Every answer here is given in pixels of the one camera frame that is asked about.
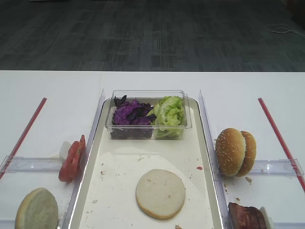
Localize clear acrylic divider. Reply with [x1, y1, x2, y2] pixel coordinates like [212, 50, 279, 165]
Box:
[199, 90, 233, 229]
[57, 89, 105, 229]

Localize left upper clear holder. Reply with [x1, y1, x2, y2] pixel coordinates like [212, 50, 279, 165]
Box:
[0, 156, 62, 172]

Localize purple cabbage leaves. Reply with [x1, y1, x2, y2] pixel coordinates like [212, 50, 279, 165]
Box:
[111, 95, 156, 139]

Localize sesame bun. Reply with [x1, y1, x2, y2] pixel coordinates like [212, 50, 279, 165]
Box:
[236, 131, 256, 177]
[215, 128, 246, 177]

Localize front sesame bun top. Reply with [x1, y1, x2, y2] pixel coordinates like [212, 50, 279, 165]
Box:
[215, 128, 246, 177]

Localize right upper clear holder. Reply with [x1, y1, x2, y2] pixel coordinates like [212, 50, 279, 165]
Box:
[249, 159, 304, 177]

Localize white metal tray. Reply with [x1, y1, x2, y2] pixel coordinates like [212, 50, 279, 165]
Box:
[69, 99, 222, 229]

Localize clear holder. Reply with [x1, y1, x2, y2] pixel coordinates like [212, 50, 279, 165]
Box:
[249, 159, 304, 177]
[0, 156, 62, 172]

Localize rear tomato slice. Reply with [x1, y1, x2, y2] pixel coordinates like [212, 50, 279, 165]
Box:
[69, 135, 86, 178]

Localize left red tape strip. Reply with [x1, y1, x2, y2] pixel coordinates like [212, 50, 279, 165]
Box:
[0, 97, 47, 178]

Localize rear sesame bun top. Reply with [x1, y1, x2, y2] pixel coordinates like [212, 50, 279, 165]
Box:
[236, 131, 256, 177]

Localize right red tape strip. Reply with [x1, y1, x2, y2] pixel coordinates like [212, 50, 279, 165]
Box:
[258, 98, 305, 190]

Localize stacked meat patties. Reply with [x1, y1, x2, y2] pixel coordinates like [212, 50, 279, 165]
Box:
[228, 202, 267, 229]

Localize front tomato slice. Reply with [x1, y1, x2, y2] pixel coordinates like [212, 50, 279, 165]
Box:
[58, 141, 80, 183]

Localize standing bun bottom left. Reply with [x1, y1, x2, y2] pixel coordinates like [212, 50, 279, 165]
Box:
[14, 187, 59, 229]

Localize white stopper by patties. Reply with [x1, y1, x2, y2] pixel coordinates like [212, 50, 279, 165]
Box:
[260, 207, 275, 229]

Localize green lettuce in container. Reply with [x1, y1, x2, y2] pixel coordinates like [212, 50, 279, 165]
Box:
[147, 96, 186, 139]

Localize white stopper by tomato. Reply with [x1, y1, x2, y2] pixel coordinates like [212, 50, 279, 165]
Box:
[59, 141, 71, 165]

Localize red tape strip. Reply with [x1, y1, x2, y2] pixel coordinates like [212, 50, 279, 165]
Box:
[258, 98, 305, 190]
[0, 97, 47, 178]

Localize tomato slice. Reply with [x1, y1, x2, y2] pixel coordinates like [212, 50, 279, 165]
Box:
[69, 135, 86, 178]
[58, 141, 80, 183]

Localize clear plastic salad container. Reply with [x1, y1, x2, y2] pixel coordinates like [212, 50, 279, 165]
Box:
[105, 90, 192, 139]

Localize right clear acrylic divider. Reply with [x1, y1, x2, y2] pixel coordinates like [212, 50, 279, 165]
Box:
[199, 90, 233, 229]

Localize bottom bun on tray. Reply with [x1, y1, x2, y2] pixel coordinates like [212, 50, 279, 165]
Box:
[135, 169, 186, 219]

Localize white cable on floor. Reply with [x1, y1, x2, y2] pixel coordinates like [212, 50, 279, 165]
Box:
[266, 23, 305, 39]

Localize left clear acrylic divider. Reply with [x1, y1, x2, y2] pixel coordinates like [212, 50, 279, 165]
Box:
[57, 89, 105, 229]

